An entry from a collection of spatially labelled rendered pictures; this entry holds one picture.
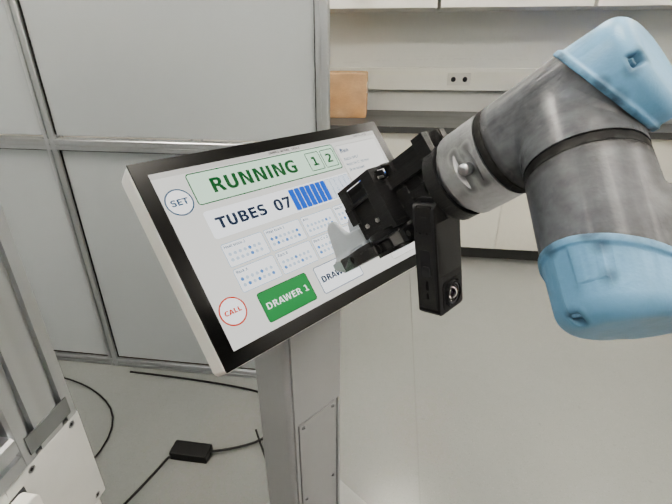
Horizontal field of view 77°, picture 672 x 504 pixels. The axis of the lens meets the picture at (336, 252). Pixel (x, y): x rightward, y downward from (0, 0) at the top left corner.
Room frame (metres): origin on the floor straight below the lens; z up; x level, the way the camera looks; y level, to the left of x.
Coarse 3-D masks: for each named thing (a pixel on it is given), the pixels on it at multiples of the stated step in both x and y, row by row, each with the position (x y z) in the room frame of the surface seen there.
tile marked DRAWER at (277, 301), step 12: (300, 276) 0.58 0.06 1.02; (276, 288) 0.55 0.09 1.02; (288, 288) 0.56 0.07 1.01; (300, 288) 0.57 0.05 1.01; (312, 288) 0.58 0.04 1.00; (264, 300) 0.52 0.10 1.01; (276, 300) 0.53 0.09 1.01; (288, 300) 0.54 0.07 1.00; (300, 300) 0.55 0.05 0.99; (312, 300) 0.56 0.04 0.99; (264, 312) 0.51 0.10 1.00; (276, 312) 0.52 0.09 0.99; (288, 312) 0.53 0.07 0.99
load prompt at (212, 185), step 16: (256, 160) 0.69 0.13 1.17; (272, 160) 0.71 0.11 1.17; (288, 160) 0.73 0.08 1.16; (304, 160) 0.75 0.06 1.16; (320, 160) 0.77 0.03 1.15; (336, 160) 0.79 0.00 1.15; (192, 176) 0.61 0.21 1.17; (208, 176) 0.62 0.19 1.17; (224, 176) 0.64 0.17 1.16; (240, 176) 0.65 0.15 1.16; (256, 176) 0.67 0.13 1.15; (272, 176) 0.69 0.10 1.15; (288, 176) 0.70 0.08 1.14; (304, 176) 0.72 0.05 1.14; (192, 192) 0.59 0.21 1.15; (208, 192) 0.60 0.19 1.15; (224, 192) 0.62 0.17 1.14; (240, 192) 0.63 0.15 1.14
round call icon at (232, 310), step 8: (232, 296) 0.50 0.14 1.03; (240, 296) 0.51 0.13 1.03; (216, 304) 0.49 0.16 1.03; (224, 304) 0.49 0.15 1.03; (232, 304) 0.50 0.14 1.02; (240, 304) 0.50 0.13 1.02; (216, 312) 0.48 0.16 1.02; (224, 312) 0.48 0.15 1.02; (232, 312) 0.49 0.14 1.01; (240, 312) 0.49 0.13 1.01; (248, 312) 0.50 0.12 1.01; (224, 320) 0.47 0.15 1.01; (232, 320) 0.48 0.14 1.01; (240, 320) 0.48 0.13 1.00; (248, 320) 0.49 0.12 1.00; (224, 328) 0.47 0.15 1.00; (232, 328) 0.47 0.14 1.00
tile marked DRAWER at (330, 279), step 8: (320, 264) 0.61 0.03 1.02; (328, 264) 0.62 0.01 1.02; (320, 272) 0.60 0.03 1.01; (328, 272) 0.61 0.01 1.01; (336, 272) 0.62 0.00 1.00; (352, 272) 0.64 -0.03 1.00; (360, 272) 0.65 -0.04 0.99; (320, 280) 0.59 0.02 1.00; (328, 280) 0.60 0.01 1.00; (336, 280) 0.61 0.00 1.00; (344, 280) 0.62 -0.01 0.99; (352, 280) 0.63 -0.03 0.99; (328, 288) 0.59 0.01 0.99; (336, 288) 0.60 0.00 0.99
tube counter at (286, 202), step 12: (324, 180) 0.74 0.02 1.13; (336, 180) 0.76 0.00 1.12; (348, 180) 0.78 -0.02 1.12; (276, 192) 0.67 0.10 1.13; (288, 192) 0.68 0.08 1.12; (300, 192) 0.69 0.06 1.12; (312, 192) 0.71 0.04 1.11; (324, 192) 0.72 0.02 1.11; (336, 192) 0.74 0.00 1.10; (276, 204) 0.65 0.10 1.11; (288, 204) 0.66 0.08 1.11; (300, 204) 0.68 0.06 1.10; (312, 204) 0.69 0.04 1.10
